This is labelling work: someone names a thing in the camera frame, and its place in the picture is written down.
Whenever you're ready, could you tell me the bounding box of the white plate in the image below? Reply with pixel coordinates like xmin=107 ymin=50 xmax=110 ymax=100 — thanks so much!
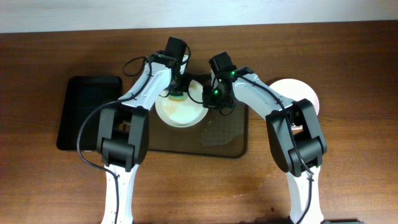
xmin=155 ymin=80 xmax=208 ymax=128
xmin=270 ymin=78 xmax=320 ymax=115

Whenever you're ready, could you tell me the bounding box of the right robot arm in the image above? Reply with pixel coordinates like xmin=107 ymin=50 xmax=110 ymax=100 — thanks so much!
xmin=202 ymin=52 xmax=327 ymax=223

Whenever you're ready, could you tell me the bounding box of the green yellow sponge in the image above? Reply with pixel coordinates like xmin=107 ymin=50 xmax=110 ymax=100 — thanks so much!
xmin=169 ymin=91 xmax=188 ymax=101

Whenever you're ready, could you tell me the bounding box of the white plate bottom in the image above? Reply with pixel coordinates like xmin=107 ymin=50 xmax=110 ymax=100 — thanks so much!
xmin=270 ymin=78 xmax=320 ymax=115

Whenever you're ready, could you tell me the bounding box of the brown serving tray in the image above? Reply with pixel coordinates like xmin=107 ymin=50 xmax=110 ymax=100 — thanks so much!
xmin=149 ymin=103 xmax=248 ymax=158

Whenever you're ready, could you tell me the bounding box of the black plastic tray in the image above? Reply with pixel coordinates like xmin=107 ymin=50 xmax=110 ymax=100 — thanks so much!
xmin=56 ymin=76 xmax=123 ymax=151

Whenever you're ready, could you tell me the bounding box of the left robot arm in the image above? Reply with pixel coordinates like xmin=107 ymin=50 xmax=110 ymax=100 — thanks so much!
xmin=96 ymin=37 xmax=191 ymax=223

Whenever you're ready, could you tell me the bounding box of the white plate top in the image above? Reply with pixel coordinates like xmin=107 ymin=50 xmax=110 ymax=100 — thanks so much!
xmin=155 ymin=80 xmax=208 ymax=128

